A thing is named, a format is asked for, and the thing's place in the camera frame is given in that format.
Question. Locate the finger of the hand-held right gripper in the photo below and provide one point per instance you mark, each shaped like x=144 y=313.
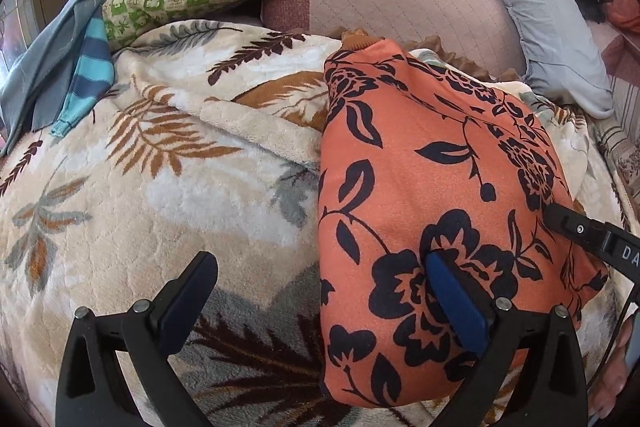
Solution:
x=575 y=228

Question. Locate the patterned bedsheet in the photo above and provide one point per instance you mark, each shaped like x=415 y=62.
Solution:
x=622 y=132

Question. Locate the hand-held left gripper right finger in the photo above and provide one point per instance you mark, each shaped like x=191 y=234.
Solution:
x=457 y=302

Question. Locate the stained glass window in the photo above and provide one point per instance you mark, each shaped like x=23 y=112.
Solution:
x=10 y=32

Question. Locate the blue striped knit sweater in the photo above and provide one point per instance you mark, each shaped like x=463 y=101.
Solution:
x=90 y=67

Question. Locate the grey-blue knit sweater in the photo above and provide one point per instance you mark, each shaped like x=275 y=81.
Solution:
x=45 y=57

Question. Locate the orange floral garment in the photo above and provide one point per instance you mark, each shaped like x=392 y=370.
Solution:
x=415 y=127

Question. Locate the person's right hand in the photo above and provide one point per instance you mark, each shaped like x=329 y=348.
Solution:
x=615 y=382

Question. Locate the red cloth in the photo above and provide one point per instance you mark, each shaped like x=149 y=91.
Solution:
x=625 y=14

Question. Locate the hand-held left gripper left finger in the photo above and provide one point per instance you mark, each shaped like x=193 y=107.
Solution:
x=177 y=307

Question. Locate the cream leaf-print fleece blanket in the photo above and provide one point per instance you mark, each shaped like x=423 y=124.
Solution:
x=175 y=207

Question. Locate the grey ruffled pillow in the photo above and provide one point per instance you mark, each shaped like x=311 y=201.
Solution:
x=540 y=17

